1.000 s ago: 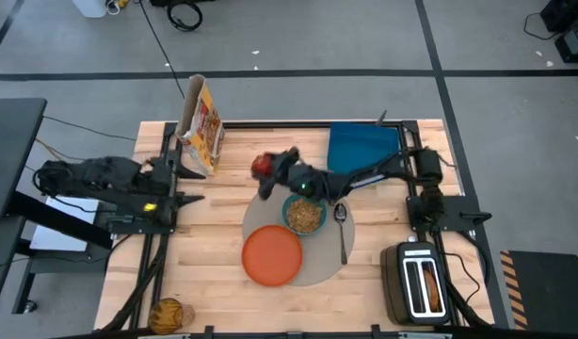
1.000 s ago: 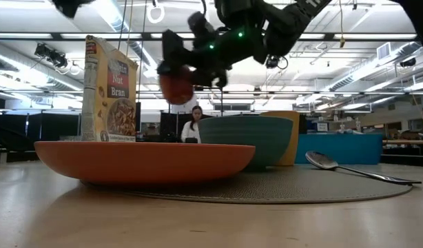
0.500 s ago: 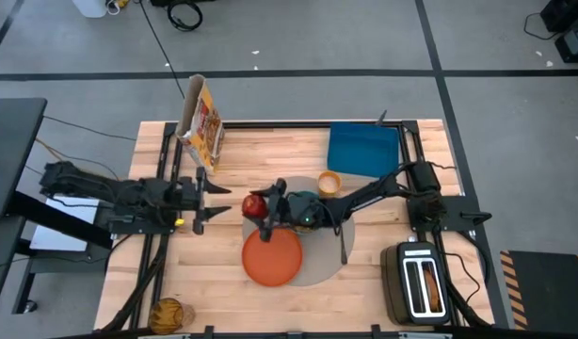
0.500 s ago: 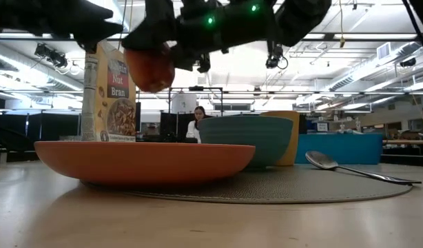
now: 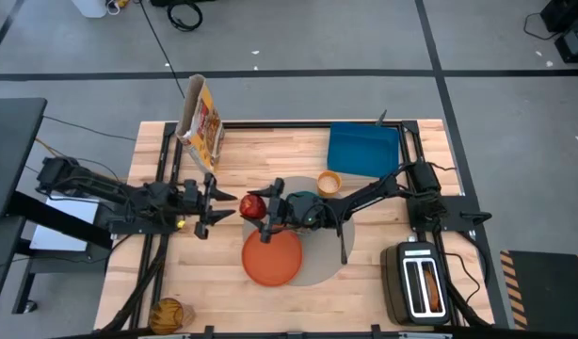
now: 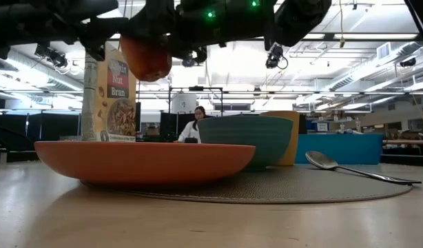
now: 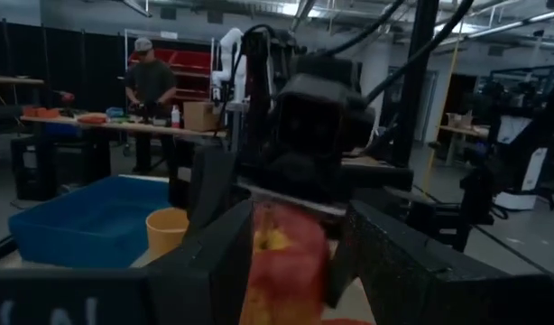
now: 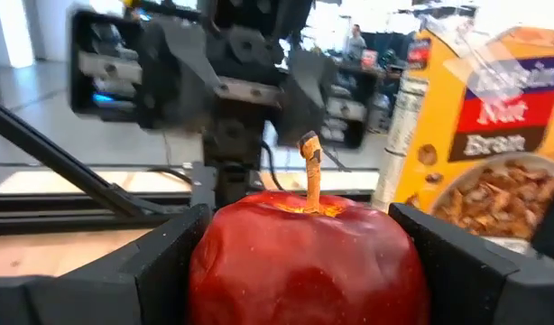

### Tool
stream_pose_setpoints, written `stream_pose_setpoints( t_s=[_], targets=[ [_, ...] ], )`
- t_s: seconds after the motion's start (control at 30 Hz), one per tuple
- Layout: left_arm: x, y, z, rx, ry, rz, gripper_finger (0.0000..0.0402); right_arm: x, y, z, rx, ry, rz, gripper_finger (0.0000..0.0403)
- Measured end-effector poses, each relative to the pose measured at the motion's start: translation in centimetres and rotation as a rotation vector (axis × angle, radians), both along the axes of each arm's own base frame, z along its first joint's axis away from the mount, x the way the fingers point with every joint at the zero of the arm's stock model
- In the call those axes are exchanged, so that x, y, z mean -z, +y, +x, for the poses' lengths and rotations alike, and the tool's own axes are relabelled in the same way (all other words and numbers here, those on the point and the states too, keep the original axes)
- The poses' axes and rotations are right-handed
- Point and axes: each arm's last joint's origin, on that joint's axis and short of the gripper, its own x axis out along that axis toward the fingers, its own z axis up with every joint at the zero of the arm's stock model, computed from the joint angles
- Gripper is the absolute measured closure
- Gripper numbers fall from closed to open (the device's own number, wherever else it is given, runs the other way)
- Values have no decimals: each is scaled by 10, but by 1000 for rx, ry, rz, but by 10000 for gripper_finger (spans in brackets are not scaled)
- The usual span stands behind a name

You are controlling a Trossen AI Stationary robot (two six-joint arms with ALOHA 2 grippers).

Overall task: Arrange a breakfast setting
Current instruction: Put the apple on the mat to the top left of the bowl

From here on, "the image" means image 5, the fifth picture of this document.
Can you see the metal spoon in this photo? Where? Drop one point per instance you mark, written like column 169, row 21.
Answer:
column 343, row 247

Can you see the yellow cereal box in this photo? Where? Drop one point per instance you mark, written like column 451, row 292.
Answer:
column 202, row 127

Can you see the round grey placemat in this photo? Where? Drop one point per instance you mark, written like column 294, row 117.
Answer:
column 324, row 254

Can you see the black toaster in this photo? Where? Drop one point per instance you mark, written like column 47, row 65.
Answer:
column 393, row 287

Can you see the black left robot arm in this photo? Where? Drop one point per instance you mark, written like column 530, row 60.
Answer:
column 110, row 198

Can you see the red bell pepper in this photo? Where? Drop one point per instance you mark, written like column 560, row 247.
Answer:
column 251, row 206

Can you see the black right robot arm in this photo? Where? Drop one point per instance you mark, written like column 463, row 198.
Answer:
column 378, row 193

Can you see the black equipment case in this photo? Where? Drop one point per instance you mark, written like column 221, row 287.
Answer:
column 573, row 33

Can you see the orange plate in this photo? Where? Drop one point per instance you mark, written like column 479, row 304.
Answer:
column 272, row 259

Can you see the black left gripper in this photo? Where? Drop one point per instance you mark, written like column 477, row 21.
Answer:
column 197, row 200

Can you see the orange cup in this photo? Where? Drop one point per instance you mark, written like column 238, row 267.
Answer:
column 329, row 183

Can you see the black desk stand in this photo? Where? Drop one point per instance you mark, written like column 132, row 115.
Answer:
column 58, row 221

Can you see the black desk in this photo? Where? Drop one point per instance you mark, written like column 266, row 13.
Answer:
column 11, row 150

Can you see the toast slice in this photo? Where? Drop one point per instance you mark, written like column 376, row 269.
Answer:
column 431, row 292

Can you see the black metal table frame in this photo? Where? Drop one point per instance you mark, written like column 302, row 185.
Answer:
column 279, row 124

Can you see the blue cutting board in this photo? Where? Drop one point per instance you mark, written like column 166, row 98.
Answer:
column 362, row 150

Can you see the black hazard-striped mat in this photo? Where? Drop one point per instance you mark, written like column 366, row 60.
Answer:
column 548, row 287

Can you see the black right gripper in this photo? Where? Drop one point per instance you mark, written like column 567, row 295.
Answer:
column 296, row 212

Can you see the white sheet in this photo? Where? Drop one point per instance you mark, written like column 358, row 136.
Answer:
column 58, row 230

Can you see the amber drinking glass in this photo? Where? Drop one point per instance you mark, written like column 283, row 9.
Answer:
column 169, row 315

